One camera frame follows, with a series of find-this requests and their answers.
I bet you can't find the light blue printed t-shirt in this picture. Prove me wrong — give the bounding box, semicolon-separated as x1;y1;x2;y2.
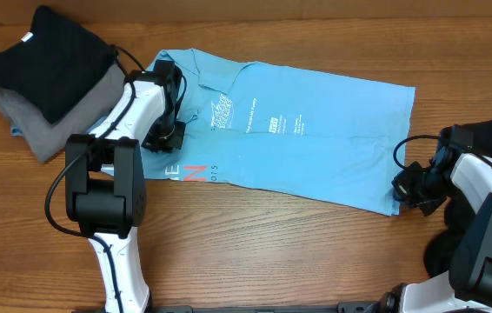
142;49;416;216

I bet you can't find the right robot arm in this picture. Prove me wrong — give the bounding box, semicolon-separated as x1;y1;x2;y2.
368;125;492;312

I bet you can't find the black garment at right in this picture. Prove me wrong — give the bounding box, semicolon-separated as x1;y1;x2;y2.
423;120;492;277

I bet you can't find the folded black shirt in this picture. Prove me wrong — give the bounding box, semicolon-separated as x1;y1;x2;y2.
0;5;116;123

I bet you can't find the folded grey shirt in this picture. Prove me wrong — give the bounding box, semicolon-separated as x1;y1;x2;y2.
0;64;124;163

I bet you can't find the folded blue shirt under stack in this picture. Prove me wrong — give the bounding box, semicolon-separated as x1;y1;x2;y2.
10;124;23;137

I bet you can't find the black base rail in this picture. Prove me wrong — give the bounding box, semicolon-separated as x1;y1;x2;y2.
145;301;380;313

